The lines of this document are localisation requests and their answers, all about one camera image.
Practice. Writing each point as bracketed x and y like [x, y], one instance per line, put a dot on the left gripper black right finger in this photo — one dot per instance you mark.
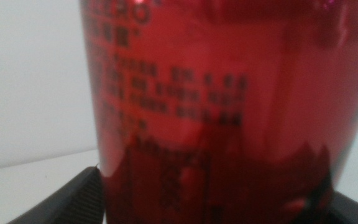
[353, 214]

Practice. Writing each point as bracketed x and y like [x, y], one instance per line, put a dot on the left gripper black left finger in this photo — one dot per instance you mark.
[73, 202]

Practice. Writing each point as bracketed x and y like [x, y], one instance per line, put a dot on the red soda can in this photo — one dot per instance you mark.
[213, 93]

